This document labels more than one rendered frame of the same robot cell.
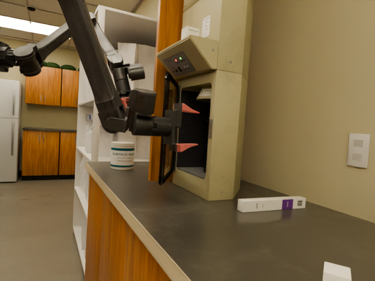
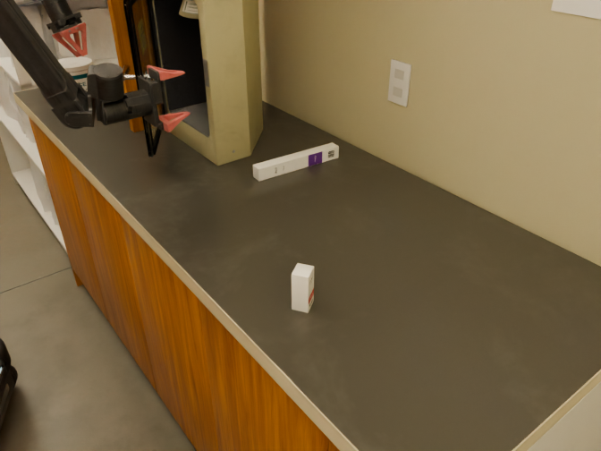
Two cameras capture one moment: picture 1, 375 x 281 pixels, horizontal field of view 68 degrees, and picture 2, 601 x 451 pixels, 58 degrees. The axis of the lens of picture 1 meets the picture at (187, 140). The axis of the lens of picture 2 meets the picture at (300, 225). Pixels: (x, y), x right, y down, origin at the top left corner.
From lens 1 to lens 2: 58 cm
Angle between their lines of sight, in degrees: 31
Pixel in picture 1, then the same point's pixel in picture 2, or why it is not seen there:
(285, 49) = not seen: outside the picture
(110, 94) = (62, 85)
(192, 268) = (199, 272)
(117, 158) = not seen: hidden behind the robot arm
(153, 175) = (136, 123)
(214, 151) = (216, 104)
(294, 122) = (331, 28)
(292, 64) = not seen: outside the picture
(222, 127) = (223, 68)
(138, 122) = (107, 112)
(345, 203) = (386, 146)
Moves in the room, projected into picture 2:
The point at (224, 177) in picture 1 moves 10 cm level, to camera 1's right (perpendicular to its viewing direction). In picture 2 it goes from (235, 132) to (271, 130)
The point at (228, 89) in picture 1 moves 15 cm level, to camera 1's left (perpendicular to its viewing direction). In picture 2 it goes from (223, 11) to (160, 12)
